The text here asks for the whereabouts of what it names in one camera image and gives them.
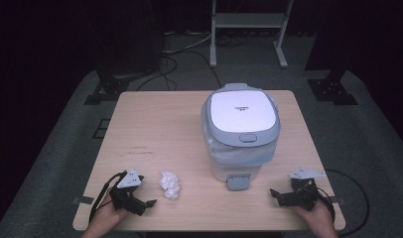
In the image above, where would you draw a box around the white floor cable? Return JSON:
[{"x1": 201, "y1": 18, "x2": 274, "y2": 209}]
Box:
[{"x1": 163, "y1": 31, "x2": 213, "y2": 55}]

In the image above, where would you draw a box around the white metal stand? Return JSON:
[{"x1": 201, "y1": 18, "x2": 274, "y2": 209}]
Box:
[{"x1": 208, "y1": 0, "x2": 295, "y2": 69}]

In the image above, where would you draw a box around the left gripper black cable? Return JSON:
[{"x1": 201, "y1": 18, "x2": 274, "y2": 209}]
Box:
[{"x1": 88, "y1": 171, "x2": 128, "y2": 223}]

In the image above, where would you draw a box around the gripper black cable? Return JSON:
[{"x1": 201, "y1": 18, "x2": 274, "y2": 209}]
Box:
[
  {"x1": 316, "y1": 168, "x2": 370, "y2": 238},
  {"x1": 88, "y1": 171, "x2": 128, "y2": 223}
]

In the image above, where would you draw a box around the person's left hand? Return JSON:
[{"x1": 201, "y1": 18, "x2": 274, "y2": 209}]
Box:
[{"x1": 89, "y1": 192, "x2": 130, "y2": 233}]

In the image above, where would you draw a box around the dark floor outlet plate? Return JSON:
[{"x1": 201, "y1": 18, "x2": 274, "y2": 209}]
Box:
[{"x1": 91, "y1": 118, "x2": 112, "y2": 140}]

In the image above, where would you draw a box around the translucent plastic bin liner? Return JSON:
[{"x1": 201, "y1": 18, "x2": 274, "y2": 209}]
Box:
[{"x1": 202, "y1": 131, "x2": 279, "y2": 168}]

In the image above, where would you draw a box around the person's right hand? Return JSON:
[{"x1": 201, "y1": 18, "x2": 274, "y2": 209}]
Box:
[{"x1": 292, "y1": 199, "x2": 336, "y2": 233}]

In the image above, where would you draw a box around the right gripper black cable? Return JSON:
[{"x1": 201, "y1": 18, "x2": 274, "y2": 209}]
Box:
[{"x1": 316, "y1": 168, "x2": 370, "y2": 238}]

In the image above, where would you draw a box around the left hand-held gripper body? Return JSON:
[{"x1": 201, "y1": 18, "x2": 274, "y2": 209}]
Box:
[{"x1": 108, "y1": 168, "x2": 148, "y2": 217}]

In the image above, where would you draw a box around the black floor cable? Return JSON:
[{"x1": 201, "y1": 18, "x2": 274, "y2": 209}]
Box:
[{"x1": 135, "y1": 50, "x2": 223, "y2": 92}]

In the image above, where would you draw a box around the black stand base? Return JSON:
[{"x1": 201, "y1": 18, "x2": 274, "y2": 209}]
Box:
[
  {"x1": 83, "y1": 69, "x2": 131, "y2": 106},
  {"x1": 307, "y1": 68, "x2": 359, "y2": 106}
]

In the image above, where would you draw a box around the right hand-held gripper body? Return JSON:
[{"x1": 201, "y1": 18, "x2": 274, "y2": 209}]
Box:
[{"x1": 279, "y1": 166, "x2": 327, "y2": 212}]

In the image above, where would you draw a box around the white paper ball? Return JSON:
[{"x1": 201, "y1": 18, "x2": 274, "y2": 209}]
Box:
[{"x1": 158, "y1": 171, "x2": 182, "y2": 200}]

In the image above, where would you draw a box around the grey white pedal trash bin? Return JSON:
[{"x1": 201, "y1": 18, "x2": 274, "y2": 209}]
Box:
[{"x1": 200, "y1": 82, "x2": 281, "y2": 192}]

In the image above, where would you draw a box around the dark box on floor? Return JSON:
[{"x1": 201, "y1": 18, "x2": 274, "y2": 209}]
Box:
[{"x1": 95, "y1": 0, "x2": 165, "y2": 74}]

